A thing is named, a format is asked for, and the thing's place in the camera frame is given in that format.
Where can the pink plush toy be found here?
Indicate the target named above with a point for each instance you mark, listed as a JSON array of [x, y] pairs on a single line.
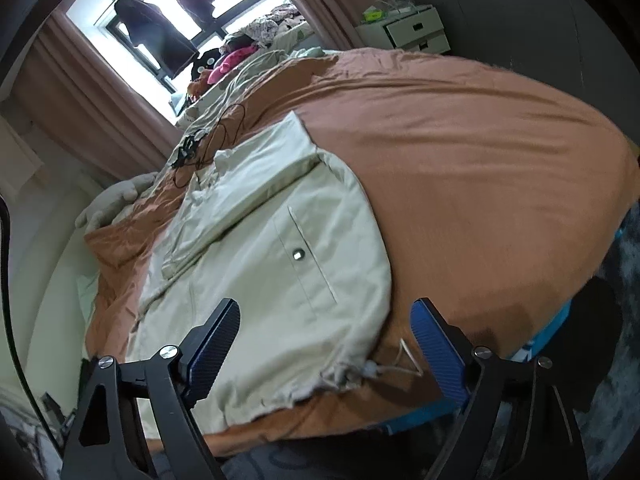
[[227, 62]]

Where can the green small item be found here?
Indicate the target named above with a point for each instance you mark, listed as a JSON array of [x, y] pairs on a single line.
[[371, 12]]

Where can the clear plastic packaging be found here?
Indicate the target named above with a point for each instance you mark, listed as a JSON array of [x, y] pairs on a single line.
[[400, 4]]

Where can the brown blanket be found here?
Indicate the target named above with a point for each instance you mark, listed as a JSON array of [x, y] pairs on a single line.
[[475, 185]]

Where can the cream jacket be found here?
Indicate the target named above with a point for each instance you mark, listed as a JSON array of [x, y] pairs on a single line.
[[250, 285]]

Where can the white nightstand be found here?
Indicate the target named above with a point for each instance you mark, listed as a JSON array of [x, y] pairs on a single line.
[[415, 30]]

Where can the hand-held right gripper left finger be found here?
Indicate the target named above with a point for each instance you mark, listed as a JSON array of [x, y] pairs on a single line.
[[207, 365]]

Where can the grey fluffy rug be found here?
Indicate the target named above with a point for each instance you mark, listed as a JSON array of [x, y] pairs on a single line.
[[615, 410]]

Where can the black plush toy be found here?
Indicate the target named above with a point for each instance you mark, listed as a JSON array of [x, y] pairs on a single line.
[[205, 62]]

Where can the dark cloth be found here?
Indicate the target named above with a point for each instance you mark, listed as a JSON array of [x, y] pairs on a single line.
[[585, 350]]

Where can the white hanging cloth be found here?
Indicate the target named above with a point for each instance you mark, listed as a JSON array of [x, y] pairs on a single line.
[[17, 155]]

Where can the grey plush toy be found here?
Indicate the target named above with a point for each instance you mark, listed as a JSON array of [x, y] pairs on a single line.
[[110, 200]]

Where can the window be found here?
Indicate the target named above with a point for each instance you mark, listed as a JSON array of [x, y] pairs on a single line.
[[90, 15]]

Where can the dark hanging coat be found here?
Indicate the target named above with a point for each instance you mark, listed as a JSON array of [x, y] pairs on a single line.
[[155, 35]]

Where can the pale green pillow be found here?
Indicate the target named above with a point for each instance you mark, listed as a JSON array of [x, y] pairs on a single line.
[[86, 290]]

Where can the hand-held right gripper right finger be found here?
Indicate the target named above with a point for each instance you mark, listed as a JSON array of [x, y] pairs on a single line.
[[435, 345]]

